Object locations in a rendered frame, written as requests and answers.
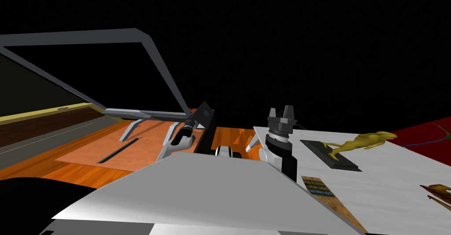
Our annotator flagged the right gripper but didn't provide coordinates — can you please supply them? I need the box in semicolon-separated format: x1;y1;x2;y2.
266;105;297;135

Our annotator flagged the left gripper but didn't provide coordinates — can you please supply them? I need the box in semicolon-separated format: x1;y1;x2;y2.
194;102;217;130

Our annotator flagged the pale orange drawer front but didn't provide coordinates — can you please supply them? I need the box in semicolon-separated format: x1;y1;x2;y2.
54;118;208;173

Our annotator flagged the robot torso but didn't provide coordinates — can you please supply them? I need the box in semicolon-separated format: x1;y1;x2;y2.
38;145;365;235

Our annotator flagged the brown book with teal label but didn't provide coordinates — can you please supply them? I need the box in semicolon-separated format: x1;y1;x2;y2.
300;175;369;234

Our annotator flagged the yellow statue on black base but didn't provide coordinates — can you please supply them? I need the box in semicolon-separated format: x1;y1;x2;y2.
299;131;399;173

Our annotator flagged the white table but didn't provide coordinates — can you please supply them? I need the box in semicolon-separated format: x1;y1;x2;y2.
253;125;451;235

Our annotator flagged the orange wooden cabinet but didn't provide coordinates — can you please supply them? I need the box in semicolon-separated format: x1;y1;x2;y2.
0;108;263;190

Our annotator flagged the red rug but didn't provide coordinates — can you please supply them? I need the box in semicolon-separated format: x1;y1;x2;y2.
385;116;451;167

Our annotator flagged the brown carved figure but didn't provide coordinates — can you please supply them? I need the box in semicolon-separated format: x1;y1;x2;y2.
419;183;451;212

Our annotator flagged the black bar handle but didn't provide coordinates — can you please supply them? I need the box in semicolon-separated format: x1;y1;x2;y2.
96;138;139;164

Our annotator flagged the grey metal frame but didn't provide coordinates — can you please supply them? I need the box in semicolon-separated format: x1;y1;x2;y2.
0;28;194;146

